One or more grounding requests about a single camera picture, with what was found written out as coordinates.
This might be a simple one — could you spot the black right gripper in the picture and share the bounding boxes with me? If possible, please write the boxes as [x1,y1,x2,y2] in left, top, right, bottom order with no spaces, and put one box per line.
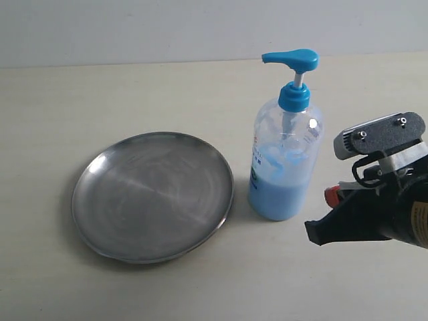
[304,173,427,248]

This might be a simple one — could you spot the clear blue pump soap bottle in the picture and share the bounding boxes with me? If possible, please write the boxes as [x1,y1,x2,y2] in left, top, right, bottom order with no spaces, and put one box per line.
[248,49,325,221]

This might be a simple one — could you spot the round stainless steel plate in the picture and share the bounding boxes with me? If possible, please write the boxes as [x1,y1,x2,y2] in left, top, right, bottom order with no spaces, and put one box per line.
[71,132,235,265]

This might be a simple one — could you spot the black right camera cable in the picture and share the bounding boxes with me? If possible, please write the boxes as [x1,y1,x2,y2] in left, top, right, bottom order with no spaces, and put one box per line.
[350,150,395,188]

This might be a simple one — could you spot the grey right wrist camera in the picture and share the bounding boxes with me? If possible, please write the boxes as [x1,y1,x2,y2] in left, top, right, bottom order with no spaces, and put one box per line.
[333,112,427,173]

